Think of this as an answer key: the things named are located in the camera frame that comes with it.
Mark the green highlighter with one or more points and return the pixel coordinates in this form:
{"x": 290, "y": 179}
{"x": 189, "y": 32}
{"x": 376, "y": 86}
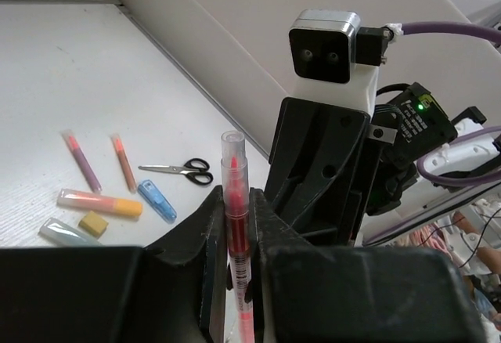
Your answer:
{"x": 66, "y": 236}

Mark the orange highlighter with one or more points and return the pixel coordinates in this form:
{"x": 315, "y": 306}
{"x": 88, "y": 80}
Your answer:
{"x": 99, "y": 203}

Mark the red pen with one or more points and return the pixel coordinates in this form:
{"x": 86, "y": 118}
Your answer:
{"x": 236, "y": 189}

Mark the purple marker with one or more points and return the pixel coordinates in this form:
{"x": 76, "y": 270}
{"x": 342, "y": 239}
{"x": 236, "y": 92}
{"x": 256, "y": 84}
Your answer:
{"x": 82, "y": 162}

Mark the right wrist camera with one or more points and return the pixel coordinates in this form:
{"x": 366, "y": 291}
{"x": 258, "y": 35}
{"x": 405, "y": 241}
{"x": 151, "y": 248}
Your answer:
{"x": 336, "y": 59}

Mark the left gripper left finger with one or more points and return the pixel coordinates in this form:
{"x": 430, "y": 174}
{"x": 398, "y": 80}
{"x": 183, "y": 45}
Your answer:
{"x": 184, "y": 289}

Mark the black handled scissors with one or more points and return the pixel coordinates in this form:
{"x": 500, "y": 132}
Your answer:
{"x": 196, "y": 170}

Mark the yellow eraser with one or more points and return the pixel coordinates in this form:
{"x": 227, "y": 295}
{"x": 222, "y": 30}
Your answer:
{"x": 93, "y": 224}

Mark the brown orange marker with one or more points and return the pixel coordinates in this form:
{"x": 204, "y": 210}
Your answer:
{"x": 124, "y": 163}

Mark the blue correction tape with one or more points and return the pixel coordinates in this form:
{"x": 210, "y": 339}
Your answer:
{"x": 157, "y": 201}

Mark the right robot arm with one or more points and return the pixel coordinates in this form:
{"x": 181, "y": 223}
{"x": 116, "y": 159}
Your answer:
{"x": 419, "y": 166}

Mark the aluminium rail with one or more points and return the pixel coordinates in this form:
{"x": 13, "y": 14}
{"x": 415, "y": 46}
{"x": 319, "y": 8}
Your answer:
{"x": 222, "y": 113}

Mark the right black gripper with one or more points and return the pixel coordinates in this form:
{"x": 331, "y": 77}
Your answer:
{"x": 315, "y": 154}

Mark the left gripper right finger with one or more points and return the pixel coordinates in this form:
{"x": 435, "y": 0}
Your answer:
{"x": 286, "y": 283}

